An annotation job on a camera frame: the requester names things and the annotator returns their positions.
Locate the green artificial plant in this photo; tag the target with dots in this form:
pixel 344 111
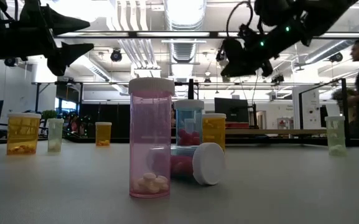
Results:
pixel 342 94

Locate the blue pill bottle red pills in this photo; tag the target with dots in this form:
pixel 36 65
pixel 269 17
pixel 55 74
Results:
pixel 208 163
pixel 189 119

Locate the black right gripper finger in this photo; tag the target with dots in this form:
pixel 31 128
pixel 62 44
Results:
pixel 267 69
pixel 236 60

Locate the black background monitor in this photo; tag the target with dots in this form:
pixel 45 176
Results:
pixel 231 109

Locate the black overhead beam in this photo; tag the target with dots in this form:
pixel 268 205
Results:
pixel 132 34

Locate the green pill bottle white cap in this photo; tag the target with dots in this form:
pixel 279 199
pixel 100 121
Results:
pixel 55 133
pixel 335 133

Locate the small green background plant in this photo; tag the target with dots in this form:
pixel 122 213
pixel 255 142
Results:
pixel 49 114

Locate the black aluminium table frame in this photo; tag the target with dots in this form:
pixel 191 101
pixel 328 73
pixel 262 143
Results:
pixel 260 141

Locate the silver ceiling duct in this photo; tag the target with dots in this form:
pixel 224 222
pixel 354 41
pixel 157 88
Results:
pixel 182 51

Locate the black ceiling lamp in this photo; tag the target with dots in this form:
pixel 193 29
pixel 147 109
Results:
pixel 219 56
pixel 278 78
pixel 116 55
pixel 10 61
pixel 336 57

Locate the black background metal frame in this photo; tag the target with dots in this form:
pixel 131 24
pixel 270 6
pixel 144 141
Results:
pixel 98 83

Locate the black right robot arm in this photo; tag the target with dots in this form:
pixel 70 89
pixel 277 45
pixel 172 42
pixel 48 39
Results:
pixel 322 15

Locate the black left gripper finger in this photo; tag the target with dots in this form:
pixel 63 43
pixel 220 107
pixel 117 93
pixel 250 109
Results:
pixel 61 24
pixel 62 57

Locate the orange pill bottle white cap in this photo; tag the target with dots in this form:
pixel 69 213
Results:
pixel 103 133
pixel 215 129
pixel 23 133

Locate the grey table mat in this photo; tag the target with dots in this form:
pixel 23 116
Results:
pixel 275 193

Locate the wooden shelf board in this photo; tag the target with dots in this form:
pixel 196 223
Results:
pixel 275 132

